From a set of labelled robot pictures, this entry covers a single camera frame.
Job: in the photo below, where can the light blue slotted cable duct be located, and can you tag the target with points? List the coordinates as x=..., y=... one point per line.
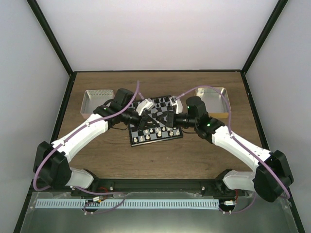
x=127, y=204

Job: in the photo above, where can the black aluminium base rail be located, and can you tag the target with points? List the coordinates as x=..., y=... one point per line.
x=155, y=185

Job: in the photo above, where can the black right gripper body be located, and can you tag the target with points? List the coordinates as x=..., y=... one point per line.
x=171, y=119

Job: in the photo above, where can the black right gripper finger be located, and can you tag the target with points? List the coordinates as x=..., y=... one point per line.
x=157, y=113
x=162, y=119

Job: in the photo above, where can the black frame post left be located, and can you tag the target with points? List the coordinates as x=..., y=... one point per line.
x=34, y=6

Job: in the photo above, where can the pink metal tin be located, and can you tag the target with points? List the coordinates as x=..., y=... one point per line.
x=94, y=98

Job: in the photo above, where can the black frame post right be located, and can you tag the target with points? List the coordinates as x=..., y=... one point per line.
x=275, y=14

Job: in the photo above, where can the black and silver chessboard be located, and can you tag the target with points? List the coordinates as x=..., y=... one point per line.
x=157, y=131

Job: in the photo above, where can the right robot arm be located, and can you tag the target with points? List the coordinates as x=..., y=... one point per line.
x=260, y=161

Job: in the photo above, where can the row of black chess pieces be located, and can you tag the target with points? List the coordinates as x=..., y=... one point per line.
x=162, y=103

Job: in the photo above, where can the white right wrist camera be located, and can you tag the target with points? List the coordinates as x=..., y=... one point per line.
x=176, y=104

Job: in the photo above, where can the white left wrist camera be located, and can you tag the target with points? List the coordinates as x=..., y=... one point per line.
x=146, y=104

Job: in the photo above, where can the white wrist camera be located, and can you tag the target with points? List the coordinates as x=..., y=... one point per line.
x=176, y=104
x=146, y=104

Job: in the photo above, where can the black frame post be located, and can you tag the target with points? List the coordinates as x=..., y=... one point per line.
x=275, y=14
x=34, y=6

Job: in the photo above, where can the yellow metal tin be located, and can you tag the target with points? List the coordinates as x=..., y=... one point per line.
x=216, y=101

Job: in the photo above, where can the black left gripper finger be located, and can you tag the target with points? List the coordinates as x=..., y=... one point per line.
x=146, y=126
x=149, y=119

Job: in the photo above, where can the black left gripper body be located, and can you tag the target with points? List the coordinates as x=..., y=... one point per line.
x=142, y=122

